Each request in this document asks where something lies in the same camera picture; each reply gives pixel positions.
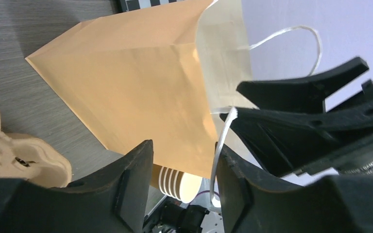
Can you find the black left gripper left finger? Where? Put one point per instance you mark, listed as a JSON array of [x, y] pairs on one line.
[[110, 200]]

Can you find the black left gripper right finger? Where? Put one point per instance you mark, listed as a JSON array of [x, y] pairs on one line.
[[254, 201]]

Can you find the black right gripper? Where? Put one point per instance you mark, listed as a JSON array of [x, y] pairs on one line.
[[293, 133]]

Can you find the brown paper takeout bag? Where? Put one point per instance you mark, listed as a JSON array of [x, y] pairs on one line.
[[161, 73]]

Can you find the stacked paper coffee cups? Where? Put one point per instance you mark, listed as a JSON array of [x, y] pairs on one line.
[[176, 184]]

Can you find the brown cardboard cup carrier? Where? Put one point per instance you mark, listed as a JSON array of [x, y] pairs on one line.
[[30, 158]]

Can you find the black white checkerboard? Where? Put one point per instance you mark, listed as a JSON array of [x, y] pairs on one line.
[[131, 5]]

